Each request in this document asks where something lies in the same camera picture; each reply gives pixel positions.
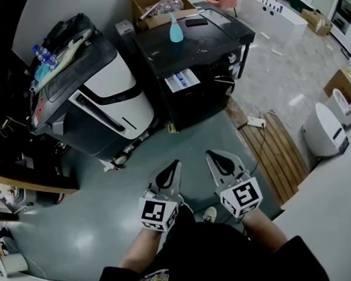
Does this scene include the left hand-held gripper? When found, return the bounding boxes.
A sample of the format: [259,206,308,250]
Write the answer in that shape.
[136,159,186,235]

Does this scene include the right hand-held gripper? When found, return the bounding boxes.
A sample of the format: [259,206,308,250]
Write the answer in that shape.
[205,147,264,224]

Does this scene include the white detergent drawer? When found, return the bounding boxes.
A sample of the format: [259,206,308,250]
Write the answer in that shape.
[163,67,202,94]

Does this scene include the person's right forearm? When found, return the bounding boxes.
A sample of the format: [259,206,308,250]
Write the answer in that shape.
[241,206,289,256]

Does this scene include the person's left forearm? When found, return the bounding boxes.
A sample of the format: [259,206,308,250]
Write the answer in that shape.
[116,224,172,276]

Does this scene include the black washing machine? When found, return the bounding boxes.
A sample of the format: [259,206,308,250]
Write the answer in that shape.
[132,0,261,135]

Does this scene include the person's pale shoe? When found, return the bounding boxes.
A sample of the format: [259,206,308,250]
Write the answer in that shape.
[200,205,219,224]

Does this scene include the wooden slat platform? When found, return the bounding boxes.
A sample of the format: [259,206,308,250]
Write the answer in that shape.
[224,94,312,209]

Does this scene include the white power strip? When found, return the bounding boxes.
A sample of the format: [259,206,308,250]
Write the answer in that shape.
[246,115,267,130]

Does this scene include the person's black clothing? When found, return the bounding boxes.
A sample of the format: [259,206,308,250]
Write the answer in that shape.
[90,197,330,281]

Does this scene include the white and grey appliance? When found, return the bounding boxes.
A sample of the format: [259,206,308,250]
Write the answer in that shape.
[21,26,158,167]

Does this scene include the white rounded appliance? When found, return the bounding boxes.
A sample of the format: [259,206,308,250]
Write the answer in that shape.
[300,100,350,161]

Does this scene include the white toilet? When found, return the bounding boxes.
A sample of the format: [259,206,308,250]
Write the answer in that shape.
[332,87,351,130]

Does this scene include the wooden shelf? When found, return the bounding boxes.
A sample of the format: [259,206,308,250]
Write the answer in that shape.
[0,167,80,199]

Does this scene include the light blue bottle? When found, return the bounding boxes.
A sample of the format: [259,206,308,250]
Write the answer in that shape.
[168,12,185,45]

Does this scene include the large cardboard box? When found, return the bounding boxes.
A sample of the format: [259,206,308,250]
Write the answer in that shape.
[321,67,351,107]

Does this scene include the black phone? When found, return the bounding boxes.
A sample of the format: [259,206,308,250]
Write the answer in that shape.
[185,17,209,28]

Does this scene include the grey plastic bin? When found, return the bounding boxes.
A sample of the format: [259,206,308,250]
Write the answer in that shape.
[114,19,137,55]

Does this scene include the white counter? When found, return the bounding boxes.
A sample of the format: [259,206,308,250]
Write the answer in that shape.
[237,0,309,48]

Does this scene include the open cardboard box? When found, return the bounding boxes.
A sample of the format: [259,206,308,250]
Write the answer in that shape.
[130,0,200,33]

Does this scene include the cream cloth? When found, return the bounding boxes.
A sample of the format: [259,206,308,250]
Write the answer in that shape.
[36,27,97,89]

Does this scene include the blue cloth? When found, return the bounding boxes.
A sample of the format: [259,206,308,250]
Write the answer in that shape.
[32,62,52,83]

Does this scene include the cardboard tube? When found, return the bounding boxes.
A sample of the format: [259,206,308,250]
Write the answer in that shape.
[135,1,163,23]

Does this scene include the clear bottle with red cap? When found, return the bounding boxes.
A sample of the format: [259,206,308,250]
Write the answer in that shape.
[155,0,185,15]

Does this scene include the small cardboard box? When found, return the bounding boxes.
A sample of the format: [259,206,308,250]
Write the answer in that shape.
[300,7,334,38]

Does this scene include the clear water bottle blue cap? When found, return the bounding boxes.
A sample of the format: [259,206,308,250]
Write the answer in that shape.
[30,43,60,72]

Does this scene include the black bag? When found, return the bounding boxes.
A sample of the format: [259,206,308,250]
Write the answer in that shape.
[40,11,97,54]

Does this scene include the built-in black oven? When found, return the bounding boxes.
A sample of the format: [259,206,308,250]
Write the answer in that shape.
[328,0,351,37]

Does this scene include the black cable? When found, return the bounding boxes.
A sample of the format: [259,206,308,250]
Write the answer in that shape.
[244,126,270,177]

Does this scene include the yellow cable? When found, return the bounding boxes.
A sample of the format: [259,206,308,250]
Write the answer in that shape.
[0,114,29,138]

